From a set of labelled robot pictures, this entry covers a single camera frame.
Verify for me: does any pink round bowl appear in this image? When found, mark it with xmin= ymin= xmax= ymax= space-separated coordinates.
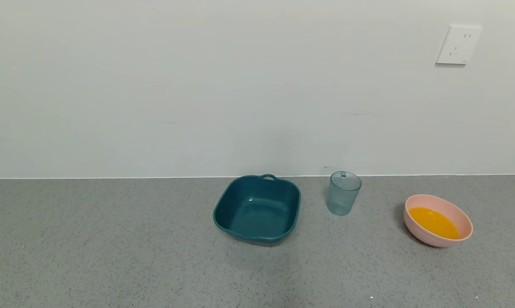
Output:
xmin=403 ymin=194 xmax=473 ymax=248

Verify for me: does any orange liquid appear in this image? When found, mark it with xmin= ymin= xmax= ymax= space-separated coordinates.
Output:
xmin=408 ymin=207 xmax=460 ymax=239

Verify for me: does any white wall socket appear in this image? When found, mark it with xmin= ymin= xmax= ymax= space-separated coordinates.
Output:
xmin=435 ymin=25 xmax=482 ymax=65

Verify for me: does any teal square plastic basin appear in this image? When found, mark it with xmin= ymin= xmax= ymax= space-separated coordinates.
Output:
xmin=213 ymin=174 xmax=301 ymax=246

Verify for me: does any ribbed translucent blue cup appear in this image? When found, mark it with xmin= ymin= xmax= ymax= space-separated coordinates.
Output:
xmin=327 ymin=171 xmax=362 ymax=216

